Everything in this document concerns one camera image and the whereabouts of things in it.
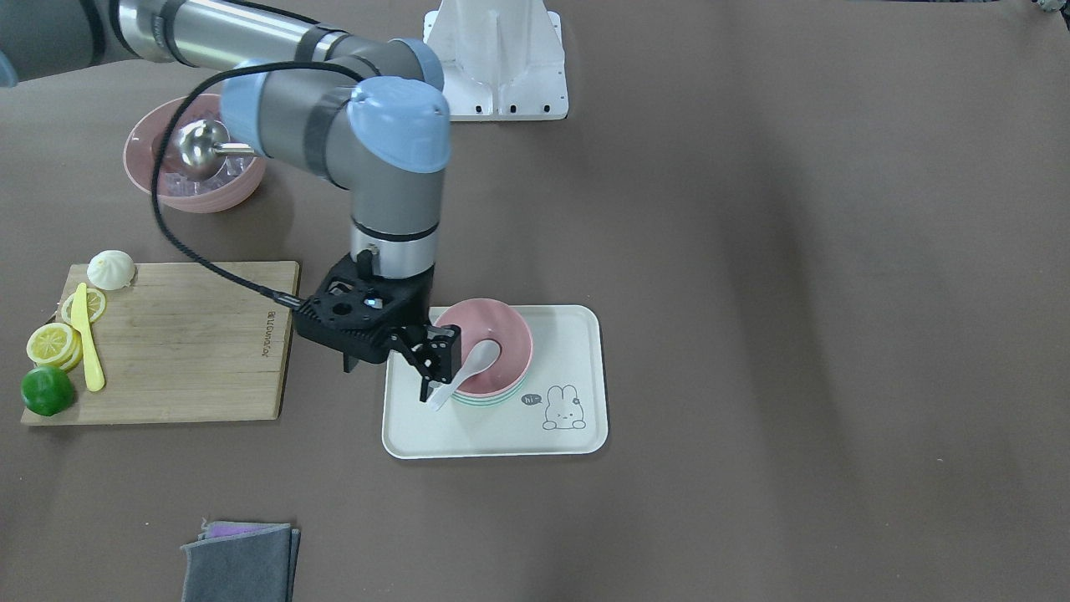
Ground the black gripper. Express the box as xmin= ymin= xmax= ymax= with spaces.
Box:
xmin=292 ymin=253 xmax=461 ymax=401

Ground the white ceramic spoon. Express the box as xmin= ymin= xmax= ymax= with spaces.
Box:
xmin=425 ymin=339 xmax=501 ymax=411

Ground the small pink bowl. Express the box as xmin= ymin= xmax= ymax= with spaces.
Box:
xmin=435 ymin=298 xmax=534 ymax=398

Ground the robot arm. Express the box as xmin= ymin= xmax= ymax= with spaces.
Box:
xmin=1 ymin=1 xmax=461 ymax=401

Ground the top green bowl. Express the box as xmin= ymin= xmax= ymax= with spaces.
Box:
xmin=450 ymin=380 xmax=525 ymax=407

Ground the large pink bowl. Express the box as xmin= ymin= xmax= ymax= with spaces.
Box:
xmin=123 ymin=98 xmax=268 ymax=213

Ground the white rabbit tray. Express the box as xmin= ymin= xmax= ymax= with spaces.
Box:
xmin=382 ymin=298 xmax=610 ymax=460

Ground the bamboo cutting board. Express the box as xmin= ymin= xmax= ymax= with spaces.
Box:
xmin=22 ymin=263 xmax=292 ymax=426

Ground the folded grey cloth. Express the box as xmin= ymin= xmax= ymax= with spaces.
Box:
xmin=181 ymin=521 xmax=301 ymax=601

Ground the metal ice scoop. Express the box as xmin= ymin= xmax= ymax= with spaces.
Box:
xmin=161 ymin=119 xmax=257 ymax=182

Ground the white steamed bun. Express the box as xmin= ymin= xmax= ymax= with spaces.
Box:
xmin=87 ymin=250 xmax=137 ymax=291

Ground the yellow plastic knife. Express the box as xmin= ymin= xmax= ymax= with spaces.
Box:
xmin=68 ymin=283 xmax=106 ymax=392

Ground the upper lemon slice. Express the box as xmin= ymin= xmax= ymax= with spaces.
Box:
xmin=24 ymin=323 xmax=83 ymax=372

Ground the green lime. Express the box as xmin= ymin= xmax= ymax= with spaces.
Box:
xmin=20 ymin=365 xmax=76 ymax=416

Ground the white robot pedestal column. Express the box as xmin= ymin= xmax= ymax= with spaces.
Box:
xmin=423 ymin=1 xmax=570 ymax=123

